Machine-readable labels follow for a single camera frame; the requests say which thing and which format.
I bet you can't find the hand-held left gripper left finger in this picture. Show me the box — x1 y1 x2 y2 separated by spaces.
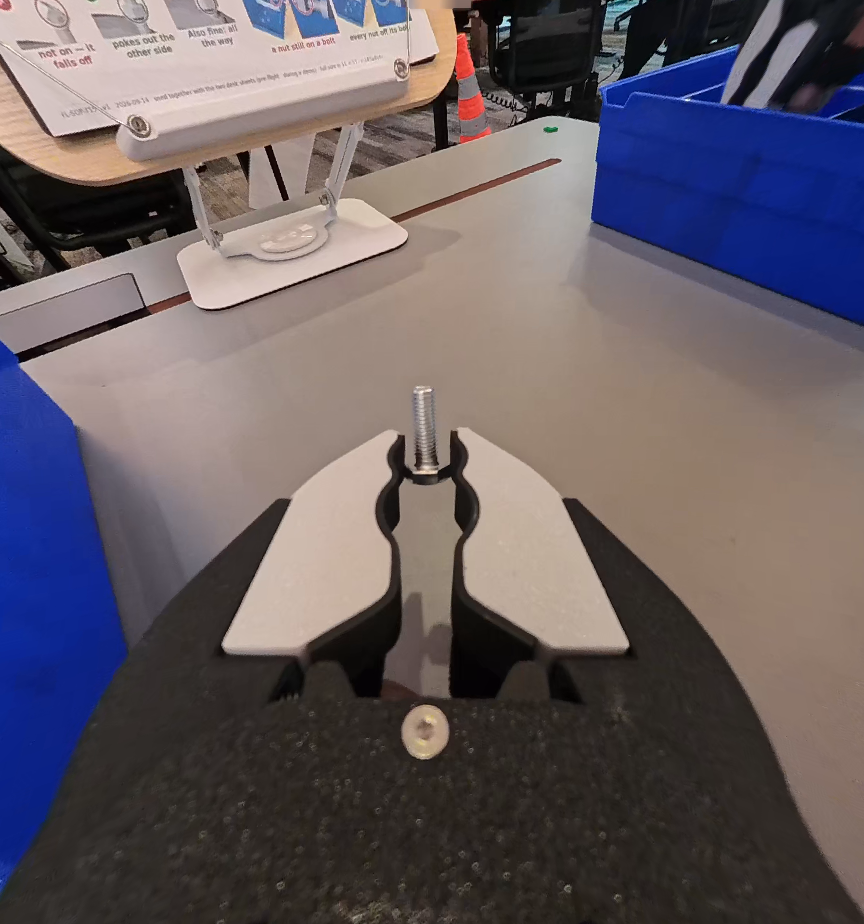
221 429 407 697

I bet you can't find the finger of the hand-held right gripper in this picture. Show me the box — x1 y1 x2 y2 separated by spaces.
753 20 848 111
721 0 813 108

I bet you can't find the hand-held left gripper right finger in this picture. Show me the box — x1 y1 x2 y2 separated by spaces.
450 426 632 697

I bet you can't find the blue plastic bin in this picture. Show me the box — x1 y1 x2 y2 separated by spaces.
0 309 131 924
591 45 864 339

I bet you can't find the silver bolt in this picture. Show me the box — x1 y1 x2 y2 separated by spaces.
409 385 443 488

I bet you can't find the black office chair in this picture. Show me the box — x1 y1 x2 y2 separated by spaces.
488 0 600 109
0 115 196 271

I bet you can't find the orange traffic cone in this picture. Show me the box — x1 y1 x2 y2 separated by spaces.
453 32 493 144

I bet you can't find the document stand with wooden board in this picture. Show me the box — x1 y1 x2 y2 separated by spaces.
0 0 456 313

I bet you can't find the printed instruction sheet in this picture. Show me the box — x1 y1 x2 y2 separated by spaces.
0 0 440 138

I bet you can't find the black coiled cable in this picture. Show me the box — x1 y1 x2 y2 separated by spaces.
484 85 530 120

